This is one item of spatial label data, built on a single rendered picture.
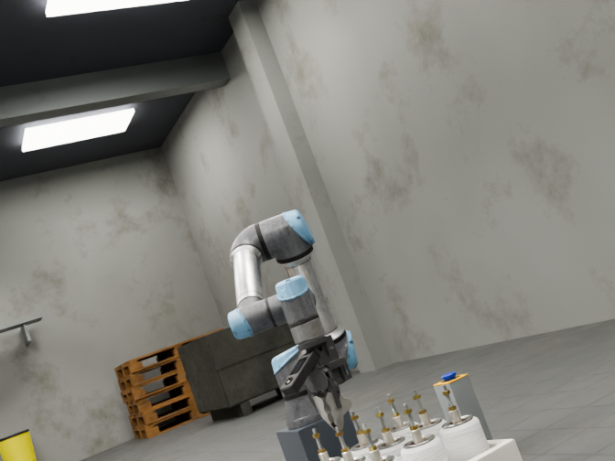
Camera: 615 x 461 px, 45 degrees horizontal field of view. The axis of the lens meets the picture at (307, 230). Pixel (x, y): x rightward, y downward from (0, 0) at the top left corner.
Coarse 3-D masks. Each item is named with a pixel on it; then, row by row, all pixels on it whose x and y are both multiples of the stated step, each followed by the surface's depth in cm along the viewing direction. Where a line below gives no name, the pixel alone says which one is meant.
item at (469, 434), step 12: (444, 432) 169; (456, 432) 166; (468, 432) 166; (480, 432) 168; (444, 444) 170; (456, 444) 167; (468, 444) 166; (480, 444) 167; (456, 456) 167; (468, 456) 166
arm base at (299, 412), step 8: (304, 392) 225; (288, 400) 226; (296, 400) 225; (304, 400) 224; (288, 408) 226; (296, 408) 224; (304, 408) 223; (312, 408) 223; (288, 416) 226; (296, 416) 224; (304, 416) 223; (312, 416) 222; (320, 416) 223; (288, 424) 226; (296, 424) 223; (304, 424) 222
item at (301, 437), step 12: (324, 420) 221; (348, 420) 225; (276, 432) 233; (288, 432) 224; (300, 432) 218; (312, 432) 219; (324, 432) 220; (336, 432) 222; (348, 432) 224; (288, 444) 226; (300, 444) 218; (312, 444) 218; (324, 444) 220; (336, 444) 221; (348, 444) 223; (288, 456) 229; (300, 456) 221; (312, 456) 217
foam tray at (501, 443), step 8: (488, 440) 175; (496, 440) 172; (504, 440) 169; (512, 440) 167; (496, 448) 165; (504, 448) 166; (512, 448) 167; (480, 456) 163; (488, 456) 163; (496, 456) 164; (504, 456) 165; (512, 456) 166; (520, 456) 167
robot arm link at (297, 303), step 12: (300, 276) 174; (276, 288) 174; (288, 288) 171; (300, 288) 172; (288, 300) 171; (300, 300) 171; (312, 300) 174; (288, 312) 172; (300, 312) 171; (312, 312) 172; (288, 324) 173; (300, 324) 170
